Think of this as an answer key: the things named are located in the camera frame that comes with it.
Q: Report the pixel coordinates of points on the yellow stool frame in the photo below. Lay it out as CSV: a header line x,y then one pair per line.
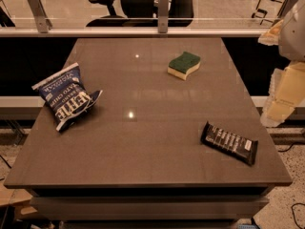
x,y
267,11

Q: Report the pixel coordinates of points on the left metal railing post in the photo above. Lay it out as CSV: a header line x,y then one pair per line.
x,y
42,21

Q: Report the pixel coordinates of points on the metal railing post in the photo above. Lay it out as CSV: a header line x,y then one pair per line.
x,y
163,16
286,6
42,21

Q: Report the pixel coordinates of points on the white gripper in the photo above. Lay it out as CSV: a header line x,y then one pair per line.
x,y
293,37

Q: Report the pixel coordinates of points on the green and yellow sponge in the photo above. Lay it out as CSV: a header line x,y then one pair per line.
x,y
183,65

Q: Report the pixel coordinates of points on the black snack bar wrapper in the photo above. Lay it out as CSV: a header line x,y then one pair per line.
x,y
229,143

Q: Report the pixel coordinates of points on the middle metal railing post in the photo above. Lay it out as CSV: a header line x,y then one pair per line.
x,y
163,16

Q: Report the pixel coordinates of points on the right metal railing post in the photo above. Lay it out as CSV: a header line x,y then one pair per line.
x,y
286,6

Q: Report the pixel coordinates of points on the black office chair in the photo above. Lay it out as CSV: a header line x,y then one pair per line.
x,y
143,13

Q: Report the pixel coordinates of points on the blue potato chips bag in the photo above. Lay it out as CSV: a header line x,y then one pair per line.
x,y
65,93

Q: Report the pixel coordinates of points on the horizontal metal railing bar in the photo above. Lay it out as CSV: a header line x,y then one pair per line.
x,y
132,32

